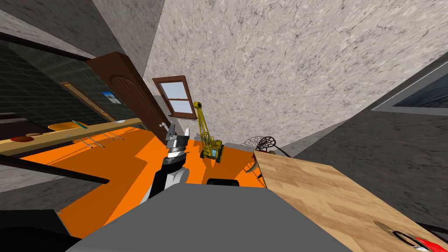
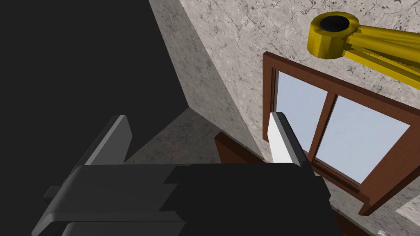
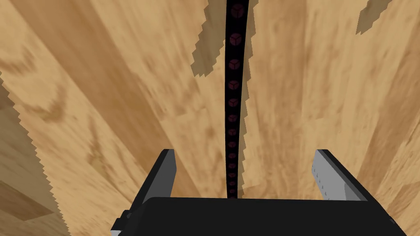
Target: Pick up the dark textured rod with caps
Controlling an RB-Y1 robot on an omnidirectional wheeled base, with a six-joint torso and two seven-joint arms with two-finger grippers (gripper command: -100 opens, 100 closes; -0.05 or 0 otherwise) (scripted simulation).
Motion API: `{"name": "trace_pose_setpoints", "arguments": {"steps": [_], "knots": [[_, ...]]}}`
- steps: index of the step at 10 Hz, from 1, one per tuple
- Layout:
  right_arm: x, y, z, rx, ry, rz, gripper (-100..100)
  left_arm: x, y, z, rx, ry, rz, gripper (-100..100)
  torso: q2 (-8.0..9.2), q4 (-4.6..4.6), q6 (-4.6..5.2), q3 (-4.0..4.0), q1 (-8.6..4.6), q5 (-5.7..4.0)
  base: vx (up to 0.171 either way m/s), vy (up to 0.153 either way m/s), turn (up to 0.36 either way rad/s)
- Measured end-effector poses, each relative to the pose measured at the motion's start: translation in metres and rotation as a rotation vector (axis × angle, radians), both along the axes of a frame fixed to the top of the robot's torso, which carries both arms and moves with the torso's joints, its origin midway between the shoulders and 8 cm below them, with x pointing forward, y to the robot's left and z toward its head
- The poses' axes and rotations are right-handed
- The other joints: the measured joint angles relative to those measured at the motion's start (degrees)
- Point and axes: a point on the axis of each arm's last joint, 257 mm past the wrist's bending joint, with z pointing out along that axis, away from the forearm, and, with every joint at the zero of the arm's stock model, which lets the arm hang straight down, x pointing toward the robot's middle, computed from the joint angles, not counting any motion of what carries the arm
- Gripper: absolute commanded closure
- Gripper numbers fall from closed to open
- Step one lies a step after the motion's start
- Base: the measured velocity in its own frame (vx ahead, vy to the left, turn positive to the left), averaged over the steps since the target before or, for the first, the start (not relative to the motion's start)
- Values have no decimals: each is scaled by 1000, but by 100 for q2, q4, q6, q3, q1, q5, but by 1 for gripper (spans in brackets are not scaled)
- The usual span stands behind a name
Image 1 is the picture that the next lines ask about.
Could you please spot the light wooden table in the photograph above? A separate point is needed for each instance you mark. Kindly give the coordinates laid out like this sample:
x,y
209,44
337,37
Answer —
x,y
315,189

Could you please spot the brown framed window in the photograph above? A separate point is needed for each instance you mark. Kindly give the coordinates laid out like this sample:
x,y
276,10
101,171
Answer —
x,y
176,98

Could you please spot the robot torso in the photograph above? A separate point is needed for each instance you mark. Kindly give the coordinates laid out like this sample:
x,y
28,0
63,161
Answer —
x,y
210,220

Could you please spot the yellow toy crane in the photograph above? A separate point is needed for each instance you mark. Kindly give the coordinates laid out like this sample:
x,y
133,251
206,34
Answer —
x,y
210,147

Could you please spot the red and black utensil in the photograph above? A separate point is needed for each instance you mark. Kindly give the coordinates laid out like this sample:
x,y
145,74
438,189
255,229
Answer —
x,y
425,243

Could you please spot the grey framed window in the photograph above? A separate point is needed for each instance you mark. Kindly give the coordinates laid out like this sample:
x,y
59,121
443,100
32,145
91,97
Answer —
x,y
420,94

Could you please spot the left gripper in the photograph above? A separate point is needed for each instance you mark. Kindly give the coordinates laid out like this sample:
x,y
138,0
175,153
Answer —
x,y
175,142

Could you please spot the dark brown door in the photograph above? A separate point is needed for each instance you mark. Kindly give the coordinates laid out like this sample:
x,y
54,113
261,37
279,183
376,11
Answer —
x,y
133,94

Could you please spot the wooden counter with dishes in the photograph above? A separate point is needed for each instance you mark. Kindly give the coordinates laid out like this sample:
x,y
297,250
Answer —
x,y
52,138

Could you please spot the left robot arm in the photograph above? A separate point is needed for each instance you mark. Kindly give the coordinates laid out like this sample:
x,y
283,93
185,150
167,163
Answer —
x,y
170,175

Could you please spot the small blue wall picture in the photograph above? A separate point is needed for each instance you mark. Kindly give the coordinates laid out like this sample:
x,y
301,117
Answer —
x,y
112,97

